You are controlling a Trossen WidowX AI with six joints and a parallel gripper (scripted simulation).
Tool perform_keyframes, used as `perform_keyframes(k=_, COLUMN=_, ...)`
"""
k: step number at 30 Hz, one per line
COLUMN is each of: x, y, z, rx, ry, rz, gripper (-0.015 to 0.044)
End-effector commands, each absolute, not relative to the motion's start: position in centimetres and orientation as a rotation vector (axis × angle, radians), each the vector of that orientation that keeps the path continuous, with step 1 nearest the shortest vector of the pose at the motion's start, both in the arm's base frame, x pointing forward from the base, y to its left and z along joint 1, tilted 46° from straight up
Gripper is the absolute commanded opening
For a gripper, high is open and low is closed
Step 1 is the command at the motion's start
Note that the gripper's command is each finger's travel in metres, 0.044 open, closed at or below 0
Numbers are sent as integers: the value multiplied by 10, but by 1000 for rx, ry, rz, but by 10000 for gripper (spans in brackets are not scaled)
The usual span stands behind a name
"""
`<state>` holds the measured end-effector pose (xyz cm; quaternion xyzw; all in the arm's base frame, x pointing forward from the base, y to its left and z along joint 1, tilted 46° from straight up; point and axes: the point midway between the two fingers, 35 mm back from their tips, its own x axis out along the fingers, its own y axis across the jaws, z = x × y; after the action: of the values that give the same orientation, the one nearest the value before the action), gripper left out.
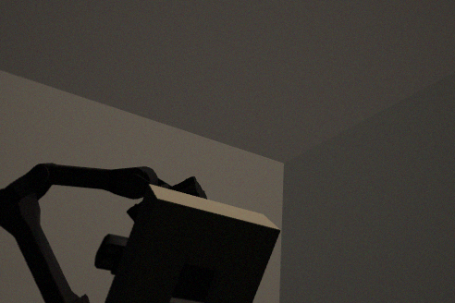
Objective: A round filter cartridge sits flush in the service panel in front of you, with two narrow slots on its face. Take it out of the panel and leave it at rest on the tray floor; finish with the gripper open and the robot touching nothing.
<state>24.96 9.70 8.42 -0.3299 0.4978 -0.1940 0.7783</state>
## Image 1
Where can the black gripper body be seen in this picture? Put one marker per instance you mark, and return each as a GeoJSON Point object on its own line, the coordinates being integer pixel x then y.
{"type": "Point", "coordinates": [107, 254]}

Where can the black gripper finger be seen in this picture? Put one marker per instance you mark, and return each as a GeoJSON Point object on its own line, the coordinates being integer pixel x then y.
{"type": "Point", "coordinates": [114, 270]}

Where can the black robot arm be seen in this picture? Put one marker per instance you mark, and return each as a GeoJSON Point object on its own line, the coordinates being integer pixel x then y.
{"type": "Point", "coordinates": [20, 213]}

